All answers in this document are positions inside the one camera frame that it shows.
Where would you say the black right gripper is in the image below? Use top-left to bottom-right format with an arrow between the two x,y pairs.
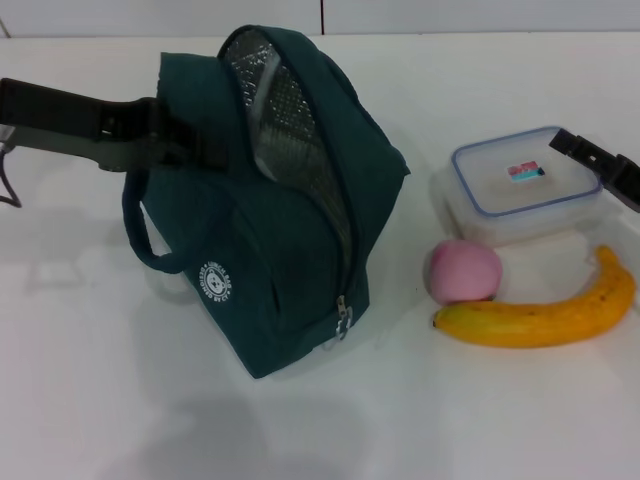
548,128 -> 640,214

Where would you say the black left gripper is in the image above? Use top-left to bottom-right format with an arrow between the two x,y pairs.
0,77 -> 230,170

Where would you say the pink peach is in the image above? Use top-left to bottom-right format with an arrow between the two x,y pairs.
423,238 -> 503,306

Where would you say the clear food container blue rim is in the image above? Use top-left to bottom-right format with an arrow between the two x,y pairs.
432,124 -> 624,246

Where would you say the yellow banana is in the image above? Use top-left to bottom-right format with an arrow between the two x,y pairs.
432,244 -> 636,350

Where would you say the left arm grey cable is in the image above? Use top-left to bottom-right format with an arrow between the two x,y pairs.
0,144 -> 24,209

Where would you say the teal insulated lunch bag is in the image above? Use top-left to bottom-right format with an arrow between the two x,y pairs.
121,25 -> 412,381

